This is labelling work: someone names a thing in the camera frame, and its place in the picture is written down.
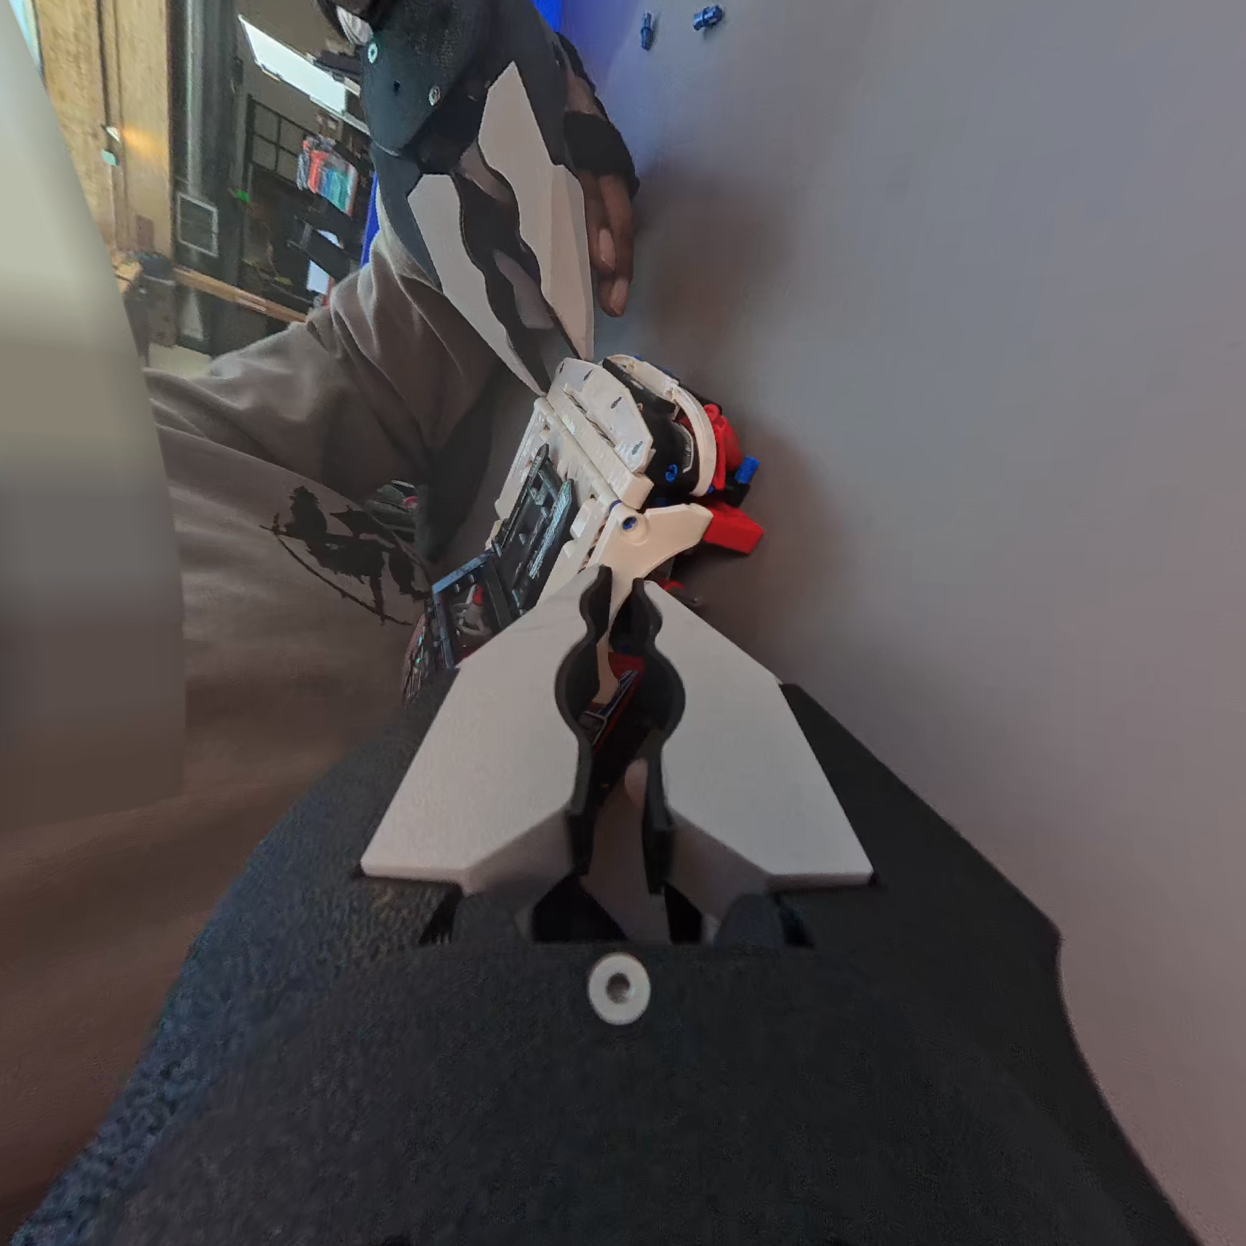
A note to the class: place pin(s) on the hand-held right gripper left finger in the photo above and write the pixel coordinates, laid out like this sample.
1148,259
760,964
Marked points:
477,768

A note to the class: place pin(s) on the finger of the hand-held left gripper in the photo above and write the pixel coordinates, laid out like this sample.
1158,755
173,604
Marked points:
540,194
443,223

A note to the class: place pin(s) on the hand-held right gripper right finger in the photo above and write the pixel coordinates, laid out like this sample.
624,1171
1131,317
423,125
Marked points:
760,777

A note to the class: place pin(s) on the toy brick race car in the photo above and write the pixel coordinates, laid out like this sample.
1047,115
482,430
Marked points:
604,438

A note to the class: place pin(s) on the person's left forearm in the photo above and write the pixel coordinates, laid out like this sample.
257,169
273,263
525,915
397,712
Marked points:
322,408

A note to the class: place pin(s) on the person's left hand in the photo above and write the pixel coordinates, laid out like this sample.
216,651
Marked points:
615,251

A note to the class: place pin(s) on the black shelf rack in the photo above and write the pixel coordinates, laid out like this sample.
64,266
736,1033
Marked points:
292,223

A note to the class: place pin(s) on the scattered small blue bricks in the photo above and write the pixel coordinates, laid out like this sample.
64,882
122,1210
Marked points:
708,16

